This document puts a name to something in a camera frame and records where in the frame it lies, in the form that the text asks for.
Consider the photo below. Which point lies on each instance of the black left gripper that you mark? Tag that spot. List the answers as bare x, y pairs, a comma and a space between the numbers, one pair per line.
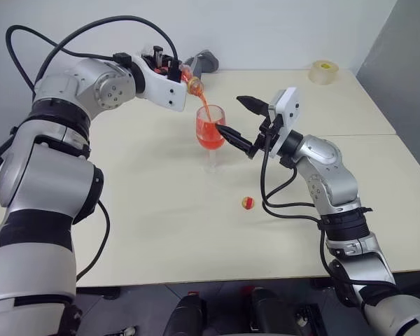
164, 63

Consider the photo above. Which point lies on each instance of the grey fabric object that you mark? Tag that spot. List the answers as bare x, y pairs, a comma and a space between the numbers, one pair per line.
207, 61

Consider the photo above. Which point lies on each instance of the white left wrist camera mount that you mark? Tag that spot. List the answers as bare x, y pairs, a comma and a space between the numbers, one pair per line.
164, 91

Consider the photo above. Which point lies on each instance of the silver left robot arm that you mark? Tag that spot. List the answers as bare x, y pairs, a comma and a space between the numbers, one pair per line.
38, 175

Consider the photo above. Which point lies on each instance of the yellow red bottle cap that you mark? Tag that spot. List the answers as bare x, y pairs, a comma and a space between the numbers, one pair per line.
248, 203

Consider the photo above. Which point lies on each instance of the black rounded shape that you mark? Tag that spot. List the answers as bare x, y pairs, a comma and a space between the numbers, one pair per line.
187, 316
269, 311

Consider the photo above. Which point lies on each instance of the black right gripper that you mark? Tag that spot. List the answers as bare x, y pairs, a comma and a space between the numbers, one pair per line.
266, 136

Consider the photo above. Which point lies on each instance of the clear wine glass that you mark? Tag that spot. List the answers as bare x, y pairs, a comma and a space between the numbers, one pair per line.
208, 136

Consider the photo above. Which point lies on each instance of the grey partition panel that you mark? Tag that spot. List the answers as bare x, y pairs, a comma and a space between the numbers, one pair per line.
406, 70

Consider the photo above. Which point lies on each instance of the translucent tape roll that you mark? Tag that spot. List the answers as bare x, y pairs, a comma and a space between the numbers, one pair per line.
323, 73

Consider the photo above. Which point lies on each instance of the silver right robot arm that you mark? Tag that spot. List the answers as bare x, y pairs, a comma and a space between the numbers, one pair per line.
329, 164

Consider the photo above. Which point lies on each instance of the clear plastic bottle red drink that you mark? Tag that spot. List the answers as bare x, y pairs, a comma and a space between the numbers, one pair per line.
195, 85

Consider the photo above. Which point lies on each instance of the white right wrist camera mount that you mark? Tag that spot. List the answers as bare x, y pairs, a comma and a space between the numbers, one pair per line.
288, 108

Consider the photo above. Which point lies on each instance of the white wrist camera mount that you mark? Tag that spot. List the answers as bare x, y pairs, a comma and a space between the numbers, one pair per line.
288, 108
164, 91

